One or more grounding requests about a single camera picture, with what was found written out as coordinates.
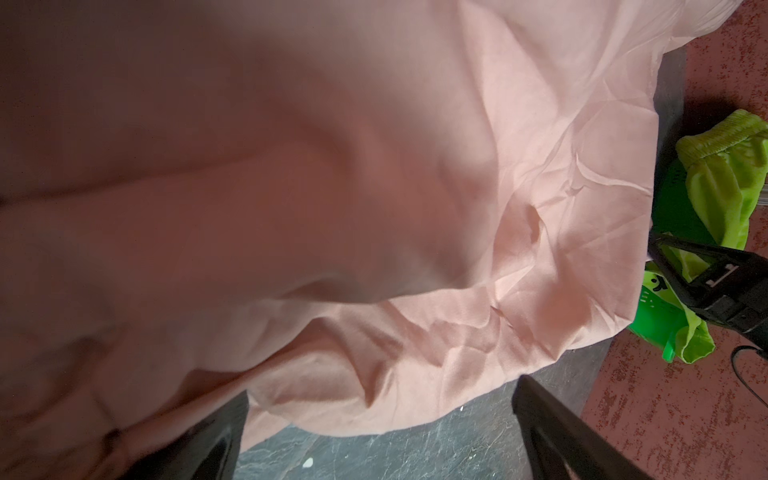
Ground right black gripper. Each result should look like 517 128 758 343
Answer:
648 232 767 358

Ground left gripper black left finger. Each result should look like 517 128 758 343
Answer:
122 392 249 480

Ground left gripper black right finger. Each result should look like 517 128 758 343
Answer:
511 375 651 480

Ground lime green shorts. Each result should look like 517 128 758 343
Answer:
659 109 768 365

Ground pink shorts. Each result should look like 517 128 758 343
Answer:
1 1 737 479

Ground green plastic basket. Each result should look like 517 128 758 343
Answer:
629 160 715 364

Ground right black corrugated cable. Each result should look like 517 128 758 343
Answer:
729 344 768 410

